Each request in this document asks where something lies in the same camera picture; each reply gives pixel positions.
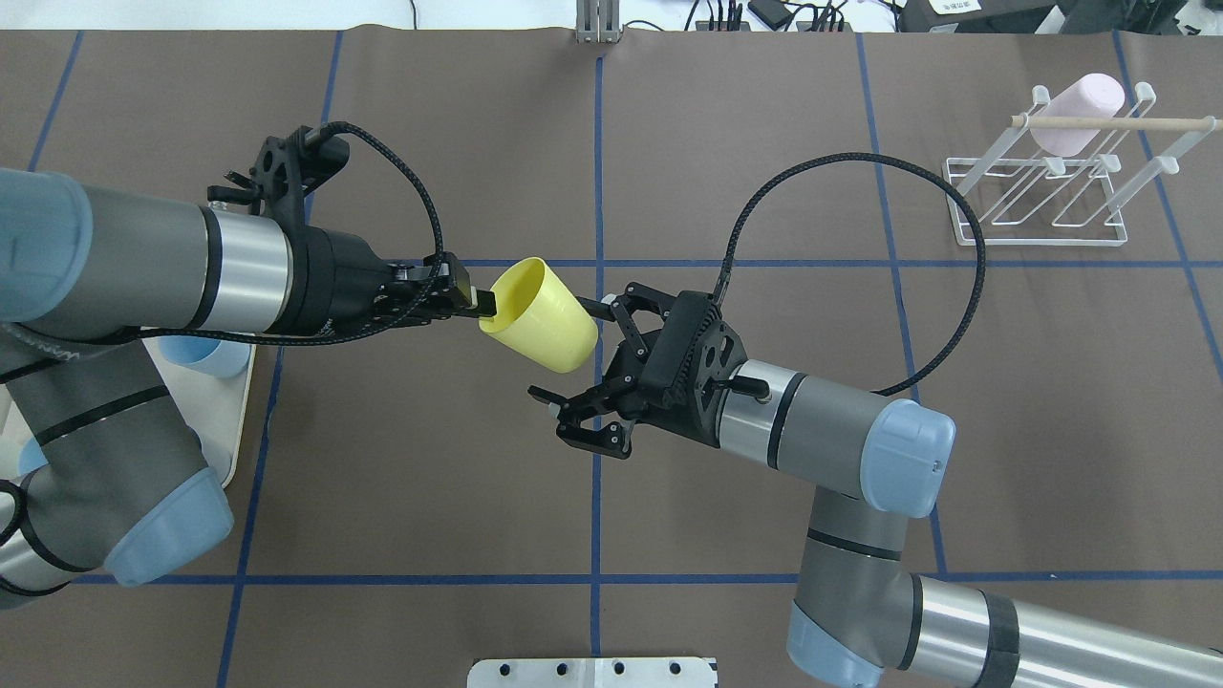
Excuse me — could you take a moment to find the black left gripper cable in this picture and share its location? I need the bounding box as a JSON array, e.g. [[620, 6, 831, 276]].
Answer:
[[57, 121, 450, 347]]

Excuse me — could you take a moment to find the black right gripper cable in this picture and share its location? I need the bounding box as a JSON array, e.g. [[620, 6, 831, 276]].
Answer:
[[712, 153, 987, 398]]

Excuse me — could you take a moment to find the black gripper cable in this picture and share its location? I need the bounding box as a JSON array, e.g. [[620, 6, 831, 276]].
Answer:
[[57, 121, 450, 347], [712, 153, 987, 398]]

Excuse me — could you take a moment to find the light blue cup front row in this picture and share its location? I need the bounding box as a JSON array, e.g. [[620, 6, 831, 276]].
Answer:
[[158, 335, 252, 379]]

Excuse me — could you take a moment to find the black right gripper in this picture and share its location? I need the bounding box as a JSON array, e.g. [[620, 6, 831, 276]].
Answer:
[[527, 284, 747, 459]]

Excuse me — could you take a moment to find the pink plastic cup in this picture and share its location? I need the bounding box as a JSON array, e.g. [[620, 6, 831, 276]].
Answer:
[[1031, 73, 1126, 158]]

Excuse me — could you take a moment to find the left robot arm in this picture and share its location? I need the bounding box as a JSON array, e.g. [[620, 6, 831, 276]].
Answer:
[[2, 163, 498, 610]]

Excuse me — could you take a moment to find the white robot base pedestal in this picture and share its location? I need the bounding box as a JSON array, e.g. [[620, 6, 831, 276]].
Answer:
[[466, 656, 720, 687]]

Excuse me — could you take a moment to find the yellow plastic cup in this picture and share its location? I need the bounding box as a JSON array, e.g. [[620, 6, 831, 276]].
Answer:
[[478, 257, 598, 374]]

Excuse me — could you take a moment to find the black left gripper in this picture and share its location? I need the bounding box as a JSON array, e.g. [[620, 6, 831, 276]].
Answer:
[[283, 226, 497, 339]]

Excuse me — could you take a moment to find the white wire dish rack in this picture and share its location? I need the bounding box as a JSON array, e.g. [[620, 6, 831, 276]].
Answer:
[[942, 82, 1221, 247]]

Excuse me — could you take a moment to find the aluminium frame post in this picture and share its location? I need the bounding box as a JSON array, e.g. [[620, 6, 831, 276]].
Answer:
[[575, 0, 623, 45]]

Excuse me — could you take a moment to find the white cup tray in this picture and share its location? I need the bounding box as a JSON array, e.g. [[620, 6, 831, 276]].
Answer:
[[1, 340, 254, 488]]

